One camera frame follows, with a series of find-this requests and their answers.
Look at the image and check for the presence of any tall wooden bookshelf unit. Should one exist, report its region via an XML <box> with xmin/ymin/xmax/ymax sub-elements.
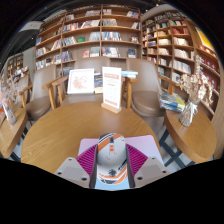
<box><xmin>139</xmin><ymin>9</ymin><xmax>223</xmax><ymax>121</ymax></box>

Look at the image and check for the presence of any white orange computer mouse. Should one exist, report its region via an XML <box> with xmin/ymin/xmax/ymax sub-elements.
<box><xmin>95</xmin><ymin>132</ymin><xmax>128</xmax><ymax>185</ymax></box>

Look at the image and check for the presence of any white framed red picture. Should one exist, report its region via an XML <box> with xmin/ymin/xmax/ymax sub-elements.
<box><xmin>66</xmin><ymin>68</ymin><xmax>96</xmax><ymax>95</ymax></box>

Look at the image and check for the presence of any dark cover book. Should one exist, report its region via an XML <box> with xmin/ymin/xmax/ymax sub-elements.
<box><xmin>93</xmin><ymin>73</ymin><xmax>104</xmax><ymax>94</ymax></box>

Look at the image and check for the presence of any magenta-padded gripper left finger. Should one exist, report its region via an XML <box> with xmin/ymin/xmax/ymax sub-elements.
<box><xmin>53</xmin><ymin>143</ymin><xmax>98</xmax><ymax>189</ymax></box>

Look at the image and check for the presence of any yellow poster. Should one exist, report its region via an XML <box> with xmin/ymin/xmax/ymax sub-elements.
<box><xmin>195</xmin><ymin>28</ymin><xmax>216</xmax><ymax>53</ymax></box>

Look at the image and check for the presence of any flat pile of blue books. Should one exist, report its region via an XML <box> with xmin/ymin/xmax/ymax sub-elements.
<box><xmin>121</xmin><ymin>69</ymin><xmax>139</xmax><ymax>79</ymax></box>

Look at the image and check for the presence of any stack of colourful books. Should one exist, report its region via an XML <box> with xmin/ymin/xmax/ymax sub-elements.
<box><xmin>159</xmin><ymin>92</ymin><xmax>187</xmax><ymax>113</ymax></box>

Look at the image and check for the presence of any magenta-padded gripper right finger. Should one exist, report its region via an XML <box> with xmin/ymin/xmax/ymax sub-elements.
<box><xmin>124</xmin><ymin>143</ymin><xmax>172</xmax><ymax>189</ymax></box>

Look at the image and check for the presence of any beige wooden-armed armchair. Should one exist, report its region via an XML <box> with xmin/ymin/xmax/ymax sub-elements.
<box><xmin>18</xmin><ymin>64</ymin><xmax>69</xmax><ymax>123</ymax></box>
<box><xmin>42</xmin><ymin>56</ymin><xmax>138</xmax><ymax>111</ymax></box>
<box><xmin>128</xmin><ymin>58</ymin><xmax>181</xmax><ymax>118</ymax></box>

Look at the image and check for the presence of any pink blue gradient mouse pad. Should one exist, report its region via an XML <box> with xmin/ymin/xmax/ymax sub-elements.
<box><xmin>77</xmin><ymin>134</ymin><xmax>164</xmax><ymax>191</ymax></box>

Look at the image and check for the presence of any small distant bookshelf unit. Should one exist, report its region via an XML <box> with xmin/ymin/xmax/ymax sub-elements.
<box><xmin>5</xmin><ymin>52</ymin><xmax>25</xmax><ymax>79</ymax></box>

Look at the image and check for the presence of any white sign on wooden base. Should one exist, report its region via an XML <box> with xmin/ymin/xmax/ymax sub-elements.
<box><xmin>100</xmin><ymin>66</ymin><xmax>123</xmax><ymax>115</ymax></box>

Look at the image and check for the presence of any glass vase with dried flowers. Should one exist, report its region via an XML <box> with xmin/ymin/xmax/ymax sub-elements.
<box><xmin>178</xmin><ymin>54</ymin><xmax>214</xmax><ymax>128</ymax></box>
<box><xmin>0</xmin><ymin>73</ymin><xmax>21</xmax><ymax>126</ymax></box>

